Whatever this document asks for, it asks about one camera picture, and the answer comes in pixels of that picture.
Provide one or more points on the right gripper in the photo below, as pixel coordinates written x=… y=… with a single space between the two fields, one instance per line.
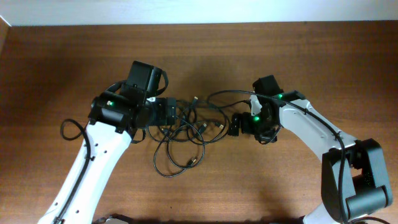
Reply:
x=268 y=135

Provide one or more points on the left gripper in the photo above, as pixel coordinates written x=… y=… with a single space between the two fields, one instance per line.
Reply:
x=161 y=117

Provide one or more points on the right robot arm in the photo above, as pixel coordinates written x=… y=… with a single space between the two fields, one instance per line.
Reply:
x=355 y=181

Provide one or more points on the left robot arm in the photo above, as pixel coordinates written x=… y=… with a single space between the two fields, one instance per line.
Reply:
x=116 y=115

